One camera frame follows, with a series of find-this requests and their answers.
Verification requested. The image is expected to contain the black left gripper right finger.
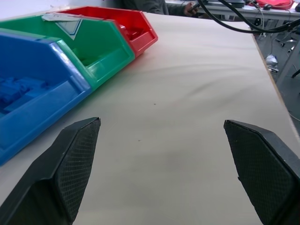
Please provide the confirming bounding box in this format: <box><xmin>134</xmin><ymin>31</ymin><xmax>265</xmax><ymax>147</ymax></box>
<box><xmin>223</xmin><ymin>120</ymin><xmax>300</xmax><ymax>225</ymax></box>

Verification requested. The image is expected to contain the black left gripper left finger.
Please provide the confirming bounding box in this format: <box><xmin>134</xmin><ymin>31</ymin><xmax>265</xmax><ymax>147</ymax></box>
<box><xmin>0</xmin><ymin>117</ymin><xmax>102</xmax><ymax>225</ymax></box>

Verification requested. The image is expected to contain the blue blocks pile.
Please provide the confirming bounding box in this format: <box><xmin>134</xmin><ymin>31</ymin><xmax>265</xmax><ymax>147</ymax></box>
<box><xmin>0</xmin><ymin>76</ymin><xmax>53</xmax><ymax>115</ymax></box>

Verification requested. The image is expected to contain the blue plastic bin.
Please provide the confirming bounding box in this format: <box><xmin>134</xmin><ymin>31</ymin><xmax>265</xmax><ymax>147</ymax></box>
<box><xmin>0</xmin><ymin>28</ymin><xmax>92</xmax><ymax>166</ymax></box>

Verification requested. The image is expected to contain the green plastic bin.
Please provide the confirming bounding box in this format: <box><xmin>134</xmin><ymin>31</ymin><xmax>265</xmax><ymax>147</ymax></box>
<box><xmin>0</xmin><ymin>15</ymin><xmax>136</xmax><ymax>91</ymax></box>

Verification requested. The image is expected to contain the white label on bin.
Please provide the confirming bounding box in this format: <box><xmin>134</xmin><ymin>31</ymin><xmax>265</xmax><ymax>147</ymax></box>
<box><xmin>41</xmin><ymin>13</ymin><xmax>83</xmax><ymax>40</ymax></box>

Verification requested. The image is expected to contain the red block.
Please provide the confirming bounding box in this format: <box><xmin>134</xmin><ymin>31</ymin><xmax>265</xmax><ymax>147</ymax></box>
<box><xmin>119</xmin><ymin>24</ymin><xmax>145</xmax><ymax>42</ymax></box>

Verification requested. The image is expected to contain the red plastic bin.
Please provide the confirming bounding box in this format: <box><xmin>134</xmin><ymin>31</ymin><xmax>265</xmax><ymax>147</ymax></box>
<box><xmin>48</xmin><ymin>6</ymin><xmax>159</xmax><ymax>58</ymax></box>

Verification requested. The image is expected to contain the grey background desk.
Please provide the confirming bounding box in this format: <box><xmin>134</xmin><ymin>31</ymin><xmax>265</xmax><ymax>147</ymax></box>
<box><xmin>164</xmin><ymin>0</ymin><xmax>300</xmax><ymax>22</ymax></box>

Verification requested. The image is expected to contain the red bag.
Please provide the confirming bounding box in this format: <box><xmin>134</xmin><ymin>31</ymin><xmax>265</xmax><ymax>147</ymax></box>
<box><xmin>255</xmin><ymin>0</ymin><xmax>293</xmax><ymax>10</ymax></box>

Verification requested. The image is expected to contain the person in dark jacket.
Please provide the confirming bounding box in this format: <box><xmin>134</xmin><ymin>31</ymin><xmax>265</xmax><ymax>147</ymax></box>
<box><xmin>140</xmin><ymin>0</ymin><xmax>202</xmax><ymax>17</ymax></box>

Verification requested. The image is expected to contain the black cable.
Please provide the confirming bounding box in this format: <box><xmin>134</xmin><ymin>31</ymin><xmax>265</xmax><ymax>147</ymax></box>
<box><xmin>196</xmin><ymin>0</ymin><xmax>300</xmax><ymax>34</ymax></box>

